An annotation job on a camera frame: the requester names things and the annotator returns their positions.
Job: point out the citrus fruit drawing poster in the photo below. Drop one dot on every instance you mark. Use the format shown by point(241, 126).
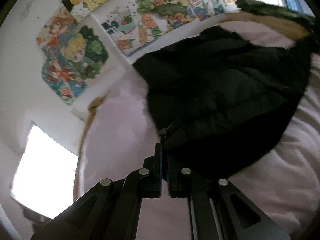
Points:
point(131, 24)

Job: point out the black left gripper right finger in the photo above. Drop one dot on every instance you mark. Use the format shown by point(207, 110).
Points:
point(219, 210)

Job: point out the black garment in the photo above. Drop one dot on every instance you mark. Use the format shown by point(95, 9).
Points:
point(224, 101)

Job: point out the bright window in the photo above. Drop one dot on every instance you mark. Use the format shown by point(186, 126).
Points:
point(44, 179)

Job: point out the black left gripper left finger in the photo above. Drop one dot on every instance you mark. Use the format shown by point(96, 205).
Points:
point(110, 209)

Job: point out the green hill landscape poster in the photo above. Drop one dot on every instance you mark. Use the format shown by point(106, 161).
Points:
point(175, 12)

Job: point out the pale pink bed sheet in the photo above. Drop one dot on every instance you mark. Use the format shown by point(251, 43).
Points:
point(284, 183)

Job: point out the green foliage cartoon poster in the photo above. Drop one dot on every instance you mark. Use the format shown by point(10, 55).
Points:
point(80, 61)

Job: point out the dark green cloth on frame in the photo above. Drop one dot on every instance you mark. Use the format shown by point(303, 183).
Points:
point(263, 9)

